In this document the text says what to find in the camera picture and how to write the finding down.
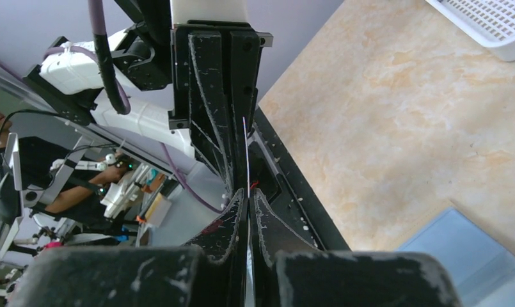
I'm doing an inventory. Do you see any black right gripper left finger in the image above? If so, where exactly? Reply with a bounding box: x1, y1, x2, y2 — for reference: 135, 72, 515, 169
178, 188, 248, 306

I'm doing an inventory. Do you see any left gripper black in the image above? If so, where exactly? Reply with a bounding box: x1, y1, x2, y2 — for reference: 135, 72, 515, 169
113, 20, 273, 197

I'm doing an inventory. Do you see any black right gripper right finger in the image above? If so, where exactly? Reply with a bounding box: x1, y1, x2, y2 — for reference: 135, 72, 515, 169
249, 188, 318, 306

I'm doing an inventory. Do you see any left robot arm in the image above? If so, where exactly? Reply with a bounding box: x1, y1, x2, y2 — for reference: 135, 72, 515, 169
11, 1, 273, 306

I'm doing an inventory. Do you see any seated person in background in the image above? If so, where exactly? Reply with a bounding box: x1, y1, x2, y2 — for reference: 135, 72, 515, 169
0, 106, 133, 232

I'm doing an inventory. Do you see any white plastic basket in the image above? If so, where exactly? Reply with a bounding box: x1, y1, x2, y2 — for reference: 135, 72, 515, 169
427, 0, 515, 62

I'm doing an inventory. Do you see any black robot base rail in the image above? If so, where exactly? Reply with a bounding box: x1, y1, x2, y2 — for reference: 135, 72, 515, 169
249, 109, 350, 251

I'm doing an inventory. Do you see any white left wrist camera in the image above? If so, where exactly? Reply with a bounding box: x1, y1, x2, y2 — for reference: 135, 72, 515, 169
170, 0, 248, 25

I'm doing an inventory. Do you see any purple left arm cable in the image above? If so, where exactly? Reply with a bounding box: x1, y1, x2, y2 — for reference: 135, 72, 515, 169
0, 0, 224, 215

